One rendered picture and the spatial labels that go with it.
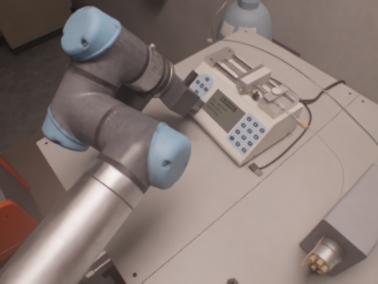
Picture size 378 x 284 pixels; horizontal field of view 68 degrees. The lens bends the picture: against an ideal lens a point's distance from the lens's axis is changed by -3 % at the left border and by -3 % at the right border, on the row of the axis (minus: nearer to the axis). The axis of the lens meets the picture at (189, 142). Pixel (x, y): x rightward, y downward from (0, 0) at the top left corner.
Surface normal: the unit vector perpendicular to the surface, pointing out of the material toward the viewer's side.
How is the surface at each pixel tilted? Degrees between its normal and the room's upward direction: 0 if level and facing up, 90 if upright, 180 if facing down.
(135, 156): 30
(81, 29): 37
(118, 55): 79
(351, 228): 0
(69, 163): 0
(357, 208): 0
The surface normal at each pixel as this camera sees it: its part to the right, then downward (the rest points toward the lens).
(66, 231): 0.12, -0.39
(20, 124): -0.03, -0.59
